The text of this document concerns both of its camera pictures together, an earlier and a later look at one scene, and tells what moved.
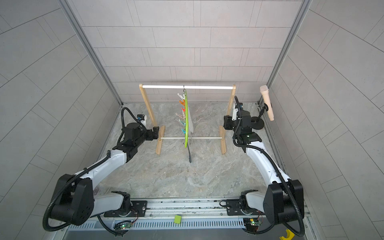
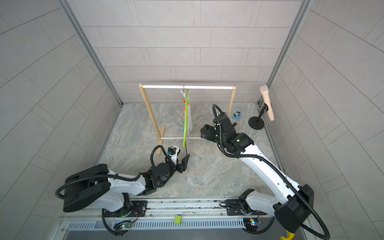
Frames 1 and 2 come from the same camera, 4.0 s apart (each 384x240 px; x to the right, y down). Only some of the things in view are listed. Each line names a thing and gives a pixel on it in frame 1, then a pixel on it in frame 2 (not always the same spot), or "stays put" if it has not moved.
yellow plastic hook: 290,235 stays put
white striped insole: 191,127 stays put
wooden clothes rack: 161,128 stays put
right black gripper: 228,123 to 209,135
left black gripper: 155,133 to 182,168
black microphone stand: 257,122 stays put
